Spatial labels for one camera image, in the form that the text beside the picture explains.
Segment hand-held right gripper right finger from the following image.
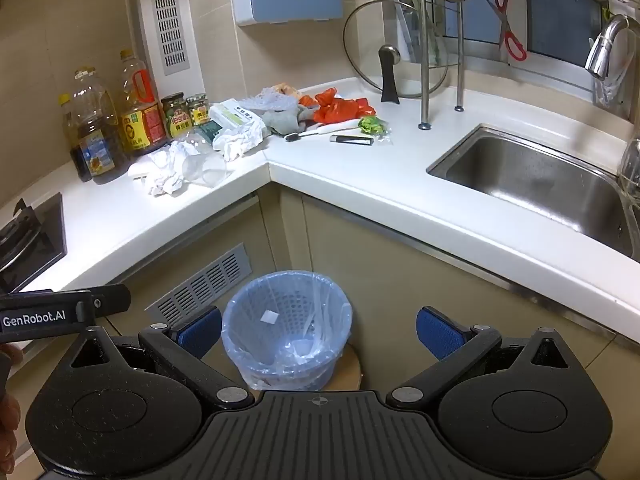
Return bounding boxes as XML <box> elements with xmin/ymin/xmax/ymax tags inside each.
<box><xmin>386</xmin><ymin>305</ymin><xmax>576</xmax><ymax>408</ymax></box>

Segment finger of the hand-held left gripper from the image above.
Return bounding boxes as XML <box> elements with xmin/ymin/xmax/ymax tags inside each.
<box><xmin>90</xmin><ymin>283</ymin><xmax>132</xmax><ymax>317</ymax></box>

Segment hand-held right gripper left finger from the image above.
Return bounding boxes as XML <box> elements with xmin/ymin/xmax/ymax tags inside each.
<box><xmin>70</xmin><ymin>306</ymin><xmax>256</xmax><ymax>411</ymax></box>

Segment blue wastebasket with clear liner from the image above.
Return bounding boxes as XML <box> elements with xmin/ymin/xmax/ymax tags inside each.
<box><xmin>221</xmin><ymin>270</ymin><xmax>353</xmax><ymax>391</ymax></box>

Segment white tissue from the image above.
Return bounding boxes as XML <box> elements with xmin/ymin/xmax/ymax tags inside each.
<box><xmin>212</xmin><ymin>127</ymin><xmax>272</xmax><ymax>162</ymax></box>
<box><xmin>128</xmin><ymin>141</ymin><xmax>187</xmax><ymax>197</ymax></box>

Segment crushed clear bottle green label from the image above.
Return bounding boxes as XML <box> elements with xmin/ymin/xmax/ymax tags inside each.
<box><xmin>175</xmin><ymin>121</ymin><xmax>235</xmax><ymax>187</ymax></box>

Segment green vegetable scrap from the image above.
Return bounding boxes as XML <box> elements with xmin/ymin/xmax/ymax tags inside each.
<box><xmin>358</xmin><ymin>115</ymin><xmax>392</xmax><ymax>141</ymax></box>

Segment white green paper box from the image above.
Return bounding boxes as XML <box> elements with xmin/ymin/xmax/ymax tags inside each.
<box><xmin>208</xmin><ymin>98</ymin><xmax>266</xmax><ymax>132</ymax></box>

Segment pale grey rag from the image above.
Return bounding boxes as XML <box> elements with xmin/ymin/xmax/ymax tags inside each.
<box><xmin>261</xmin><ymin>106</ymin><xmax>315</xmax><ymax>137</ymax></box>

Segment white toothbrush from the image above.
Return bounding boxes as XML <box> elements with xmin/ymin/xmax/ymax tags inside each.
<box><xmin>284</xmin><ymin>121</ymin><xmax>362</xmax><ymax>143</ymax></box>

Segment white foam fruit net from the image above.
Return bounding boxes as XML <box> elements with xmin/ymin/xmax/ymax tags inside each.
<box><xmin>239</xmin><ymin>86</ymin><xmax>301</xmax><ymax>113</ymax></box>

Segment red plastic bag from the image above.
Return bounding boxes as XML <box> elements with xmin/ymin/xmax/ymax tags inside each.
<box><xmin>299</xmin><ymin>88</ymin><xmax>377</xmax><ymax>125</ymax></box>

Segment person's left hand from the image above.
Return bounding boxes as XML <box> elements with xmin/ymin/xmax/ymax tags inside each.
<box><xmin>0</xmin><ymin>344</ymin><xmax>24</xmax><ymax>461</ymax></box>

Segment silver cabinet vent grille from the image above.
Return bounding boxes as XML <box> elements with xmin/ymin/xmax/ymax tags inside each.
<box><xmin>144</xmin><ymin>242</ymin><xmax>248</xmax><ymax>316</ymax></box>

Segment black gas stove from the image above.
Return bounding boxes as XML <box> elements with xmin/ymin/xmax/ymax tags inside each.
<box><xmin>0</xmin><ymin>192</ymin><xmax>68</xmax><ymax>293</ymax></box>

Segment brown wooden board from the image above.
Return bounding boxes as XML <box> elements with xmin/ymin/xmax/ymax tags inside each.
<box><xmin>320</xmin><ymin>345</ymin><xmax>366</xmax><ymax>392</ymax></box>

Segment large oil bottle blue label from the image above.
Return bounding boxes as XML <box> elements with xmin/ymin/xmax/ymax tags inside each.
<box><xmin>70</xmin><ymin>67</ymin><xmax>130</xmax><ymax>185</ymax></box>

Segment stainless steel sink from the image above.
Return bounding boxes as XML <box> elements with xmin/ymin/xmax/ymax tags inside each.
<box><xmin>426</xmin><ymin>124</ymin><xmax>640</xmax><ymax>261</ymax></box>

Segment slim dark sauce bottle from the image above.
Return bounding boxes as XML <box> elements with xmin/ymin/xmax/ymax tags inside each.
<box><xmin>59</xmin><ymin>92</ymin><xmax>93</xmax><ymax>183</ymax></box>

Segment glass jar green label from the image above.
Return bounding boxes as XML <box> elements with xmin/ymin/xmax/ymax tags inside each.
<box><xmin>161</xmin><ymin>92</ymin><xmax>190</xmax><ymax>140</ymax></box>

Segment small jar checkered lid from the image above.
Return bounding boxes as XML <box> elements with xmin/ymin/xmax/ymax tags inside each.
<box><xmin>186</xmin><ymin>93</ymin><xmax>210</xmax><ymax>127</ymax></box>

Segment metal dish rack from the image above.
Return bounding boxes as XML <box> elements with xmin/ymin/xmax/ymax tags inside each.
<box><xmin>382</xmin><ymin>0</ymin><xmax>640</xmax><ymax>132</ymax></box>
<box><xmin>442</xmin><ymin>0</ymin><xmax>640</xmax><ymax>86</ymax></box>

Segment chrome kitchen faucet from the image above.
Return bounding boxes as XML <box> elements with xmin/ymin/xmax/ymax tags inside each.
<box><xmin>585</xmin><ymin>14</ymin><xmax>640</xmax><ymax>81</ymax></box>

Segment upright cutting board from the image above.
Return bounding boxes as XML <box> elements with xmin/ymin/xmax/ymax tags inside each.
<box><xmin>382</xmin><ymin>0</ymin><xmax>426</xmax><ymax>63</ymax></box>

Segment large oil bottle orange handle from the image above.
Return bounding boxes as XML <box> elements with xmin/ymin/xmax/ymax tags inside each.
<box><xmin>118</xmin><ymin>50</ymin><xmax>168</xmax><ymax>157</ymax></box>

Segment glass pot lid black handle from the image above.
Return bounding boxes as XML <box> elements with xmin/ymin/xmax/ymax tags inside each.
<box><xmin>343</xmin><ymin>0</ymin><xmax>450</xmax><ymax>105</ymax></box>

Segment white wall vent grille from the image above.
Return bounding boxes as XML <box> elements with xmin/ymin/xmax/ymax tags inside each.
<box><xmin>150</xmin><ymin>0</ymin><xmax>193</xmax><ymax>72</ymax></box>

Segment red handled scissors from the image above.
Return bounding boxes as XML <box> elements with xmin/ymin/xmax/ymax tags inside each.
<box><xmin>487</xmin><ymin>0</ymin><xmax>528</xmax><ymax>62</ymax></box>

